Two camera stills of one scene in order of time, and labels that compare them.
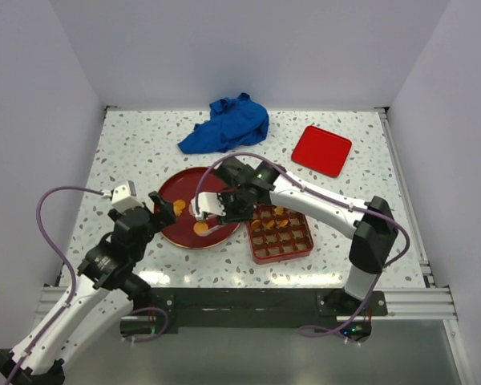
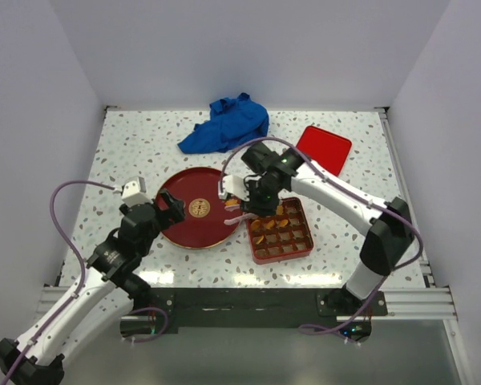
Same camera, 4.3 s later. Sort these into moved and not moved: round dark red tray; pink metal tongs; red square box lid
Moved: pink metal tongs
Not moved: round dark red tray; red square box lid
